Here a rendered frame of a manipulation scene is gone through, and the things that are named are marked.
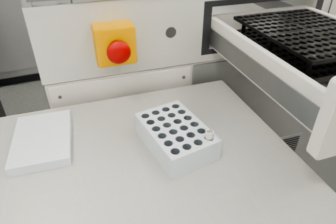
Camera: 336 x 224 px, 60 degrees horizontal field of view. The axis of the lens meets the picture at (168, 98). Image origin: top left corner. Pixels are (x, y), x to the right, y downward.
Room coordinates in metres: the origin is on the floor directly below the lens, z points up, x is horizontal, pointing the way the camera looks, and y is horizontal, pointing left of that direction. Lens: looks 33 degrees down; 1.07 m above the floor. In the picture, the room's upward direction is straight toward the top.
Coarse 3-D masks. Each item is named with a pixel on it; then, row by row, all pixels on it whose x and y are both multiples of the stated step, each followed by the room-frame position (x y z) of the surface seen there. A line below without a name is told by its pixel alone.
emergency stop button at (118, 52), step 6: (114, 42) 0.45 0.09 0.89; (120, 42) 0.45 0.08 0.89; (108, 48) 0.45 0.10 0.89; (114, 48) 0.45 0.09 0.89; (120, 48) 0.45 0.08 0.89; (126, 48) 0.45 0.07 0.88; (108, 54) 0.45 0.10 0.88; (114, 54) 0.45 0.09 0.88; (120, 54) 0.45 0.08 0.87; (126, 54) 0.45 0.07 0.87; (114, 60) 0.45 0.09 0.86; (120, 60) 0.45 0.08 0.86; (126, 60) 0.46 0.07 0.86
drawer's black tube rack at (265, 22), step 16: (240, 16) 0.58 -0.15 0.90; (256, 16) 0.58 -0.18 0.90; (272, 16) 0.58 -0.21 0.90; (288, 16) 0.58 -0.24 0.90; (304, 16) 0.58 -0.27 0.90; (320, 16) 0.58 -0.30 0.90; (240, 32) 0.56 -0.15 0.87; (256, 32) 0.50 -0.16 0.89; (272, 32) 0.48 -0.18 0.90; (288, 32) 0.48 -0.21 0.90; (304, 32) 0.49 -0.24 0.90; (320, 32) 0.48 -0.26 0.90; (272, 48) 0.47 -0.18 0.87; (288, 48) 0.42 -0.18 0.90; (304, 48) 0.42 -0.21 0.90; (320, 48) 0.41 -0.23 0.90; (304, 64) 0.43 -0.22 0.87; (320, 64) 0.42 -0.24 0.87; (320, 80) 0.38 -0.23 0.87
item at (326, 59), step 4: (328, 52) 0.40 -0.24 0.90; (332, 52) 0.40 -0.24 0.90; (304, 56) 0.38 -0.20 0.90; (308, 56) 0.38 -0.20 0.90; (312, 56) 0.38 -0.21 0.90; (316, 56) 0.39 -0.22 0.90; (320, 56) 0.39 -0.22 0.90; (324, 56) 0.38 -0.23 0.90; (328, 56) 0.39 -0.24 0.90; (332, 56) 0.39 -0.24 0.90; (304, 60) 0.38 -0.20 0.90; (308, 60) 0.37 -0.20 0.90; (312, 60) 0.37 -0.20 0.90; (316, 60) 0.37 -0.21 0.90; (320, 60) 0.37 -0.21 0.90; (324, 60) 0.37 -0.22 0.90; (328, 60) 0.38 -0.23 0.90; (332, 60) 0.38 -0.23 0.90; (312, 64) 0.37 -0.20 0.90; (316, 64) 0.37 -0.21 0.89
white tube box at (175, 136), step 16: (144, 112) 0.39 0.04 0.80; (160, 112) 0.39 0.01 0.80; (176, 112) 0.39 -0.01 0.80; (144, 128) 0.35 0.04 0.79; (160, 128) 0.35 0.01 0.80; (176, 128) 0.35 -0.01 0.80; (192, 128) 0.35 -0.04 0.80; (208, 128) 0.35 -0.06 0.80; (160, 144) 0.31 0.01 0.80; (176, 144) 0.31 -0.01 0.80; (192, 144) 0.31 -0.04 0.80; (208, 144) 0.31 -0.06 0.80; (160, 160) 0.31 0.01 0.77; (176, 160) 0.28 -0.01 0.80; (192, 160) 0.30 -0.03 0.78; (208, 160) 0.31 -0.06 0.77; (176, 176) 0.28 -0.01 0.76
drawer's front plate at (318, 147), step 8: (328, 88) 0.27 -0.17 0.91; (328, 96) 0.27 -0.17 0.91; (328, 104) 0.26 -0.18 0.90; (320, 112) 0.27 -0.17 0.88; (328, 112) 0.26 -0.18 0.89; (320, 120) 0.27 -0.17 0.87; (328, 120) 0.26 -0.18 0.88; (320, 128) 0.26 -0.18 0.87; (328, 128) 0.26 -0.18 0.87; (312, 136) 0.27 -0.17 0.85; (320, 136) 0.26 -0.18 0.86; (328, 136) 0.26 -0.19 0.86; (312, 144) 0.27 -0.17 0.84; (320, 144) 0.26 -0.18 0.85; (328, 144) 0.26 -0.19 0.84; (312, 152) 0.26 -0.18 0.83; (320, 152) 0.26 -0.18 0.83; (328, 152) 0.26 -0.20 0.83
